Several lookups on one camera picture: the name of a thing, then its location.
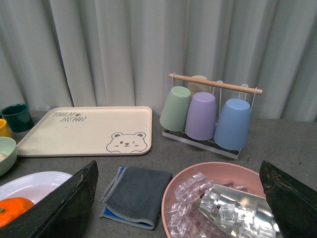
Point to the light green bowl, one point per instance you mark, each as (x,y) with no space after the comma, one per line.
(8,154)

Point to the white cup rack wooden handle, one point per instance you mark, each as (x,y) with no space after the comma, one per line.
(210,144)

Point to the pink bowl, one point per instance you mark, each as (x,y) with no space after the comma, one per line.
(220,172)

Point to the dark green mug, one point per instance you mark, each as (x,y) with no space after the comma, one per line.
(18,117)

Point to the metal ice scoop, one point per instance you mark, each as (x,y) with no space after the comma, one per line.
(254,216)

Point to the white ceramic plate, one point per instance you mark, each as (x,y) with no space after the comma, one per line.
(34,186)

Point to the grey curtain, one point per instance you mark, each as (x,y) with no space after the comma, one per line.
(76,53)

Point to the blue plastic cup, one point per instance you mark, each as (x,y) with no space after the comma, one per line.
(233,124)

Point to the yellow mug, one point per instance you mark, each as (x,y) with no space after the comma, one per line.
(4,130)

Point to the purple plastic cup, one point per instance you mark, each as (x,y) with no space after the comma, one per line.
(201,116)

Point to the clear ice cube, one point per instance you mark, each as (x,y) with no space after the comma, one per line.
(182,193)
(209,201)
(228,215)

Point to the grey blue folded cloth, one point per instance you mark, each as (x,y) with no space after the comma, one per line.
(134,196)

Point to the orange mandarin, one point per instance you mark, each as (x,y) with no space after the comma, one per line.
(11,208)

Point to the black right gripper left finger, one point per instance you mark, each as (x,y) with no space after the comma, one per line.
(63,213)

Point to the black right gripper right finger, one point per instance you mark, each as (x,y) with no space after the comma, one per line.
(293,204)

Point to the beige plastic cup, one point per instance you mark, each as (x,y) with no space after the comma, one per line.
(196,87)

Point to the cream bear serving tray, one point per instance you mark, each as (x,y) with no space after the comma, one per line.
(90,131)

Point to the green plastic cup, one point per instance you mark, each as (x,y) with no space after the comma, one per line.
(175,109)

